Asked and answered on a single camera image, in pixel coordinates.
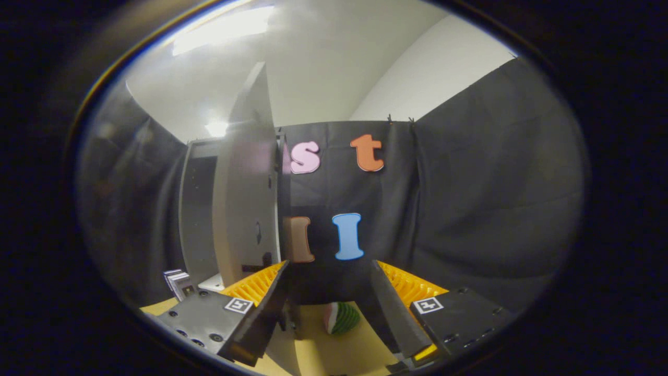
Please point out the black backdrop cloth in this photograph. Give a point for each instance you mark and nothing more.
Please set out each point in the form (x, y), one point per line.
(469, 209)

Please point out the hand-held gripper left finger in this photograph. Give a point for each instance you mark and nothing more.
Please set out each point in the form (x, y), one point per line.
(269, 308)

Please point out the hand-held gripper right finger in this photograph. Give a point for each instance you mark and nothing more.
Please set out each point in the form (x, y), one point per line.
(394, 313)

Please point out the white shoe cabinet door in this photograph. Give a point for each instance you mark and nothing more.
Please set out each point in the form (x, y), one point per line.
(242, 198)

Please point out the grey shoe cabinet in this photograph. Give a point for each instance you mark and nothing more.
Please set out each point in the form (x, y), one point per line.
(198, 219)

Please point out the watermelon slice toy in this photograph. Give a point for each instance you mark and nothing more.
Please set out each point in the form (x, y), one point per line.
(342, 318)

